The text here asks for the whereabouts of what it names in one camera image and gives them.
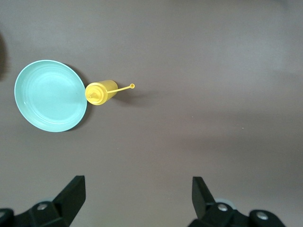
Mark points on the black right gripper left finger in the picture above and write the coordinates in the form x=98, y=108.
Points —
x=68, y=205

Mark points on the mint green plate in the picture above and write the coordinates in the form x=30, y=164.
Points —
x=49, y=97

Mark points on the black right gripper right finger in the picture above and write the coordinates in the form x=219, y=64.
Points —
x=206, y=210

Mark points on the yellow mustard squeeze bottle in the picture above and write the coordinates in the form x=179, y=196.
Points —
x=99, y=93

